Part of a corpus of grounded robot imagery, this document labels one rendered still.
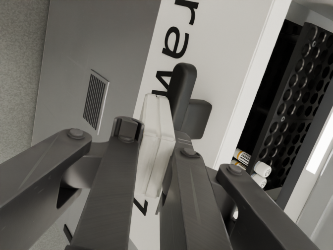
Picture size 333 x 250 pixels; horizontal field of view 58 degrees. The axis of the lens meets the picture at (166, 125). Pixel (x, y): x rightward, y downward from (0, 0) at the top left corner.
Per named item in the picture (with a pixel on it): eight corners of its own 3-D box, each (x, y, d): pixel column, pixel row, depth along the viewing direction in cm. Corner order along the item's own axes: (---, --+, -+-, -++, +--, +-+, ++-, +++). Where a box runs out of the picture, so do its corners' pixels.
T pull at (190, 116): (144, 164, 21) (155, 174, 20) (173, 59, 19) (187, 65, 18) (183, 160, 23) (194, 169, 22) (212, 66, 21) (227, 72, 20)
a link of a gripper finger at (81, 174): (126, 202, 11) (46, 185, 11) (135, 147, 16) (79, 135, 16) (135, 167, 11) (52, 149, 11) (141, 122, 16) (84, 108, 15)
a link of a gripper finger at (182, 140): (173, 175, 11) (249, 192, 11) (167, 127, 16) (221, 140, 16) (162, 209, 12) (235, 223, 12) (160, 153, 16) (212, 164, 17)
